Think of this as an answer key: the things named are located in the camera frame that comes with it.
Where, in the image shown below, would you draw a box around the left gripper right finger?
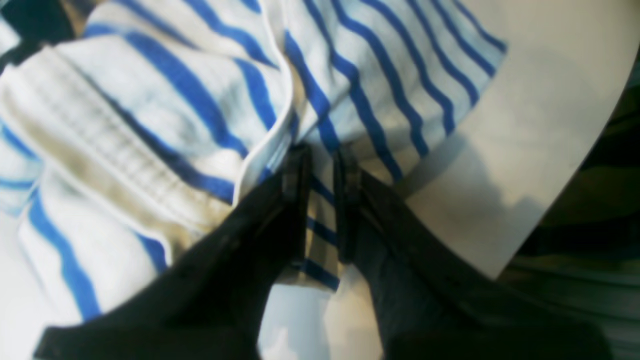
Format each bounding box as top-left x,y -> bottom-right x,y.
333,149 -> 613,360

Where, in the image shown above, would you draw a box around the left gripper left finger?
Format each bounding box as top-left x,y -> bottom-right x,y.
33,145 -> 312,360

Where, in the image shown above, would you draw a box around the blue white striped T-shirt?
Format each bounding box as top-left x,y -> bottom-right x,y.
0,0 -> 508,323

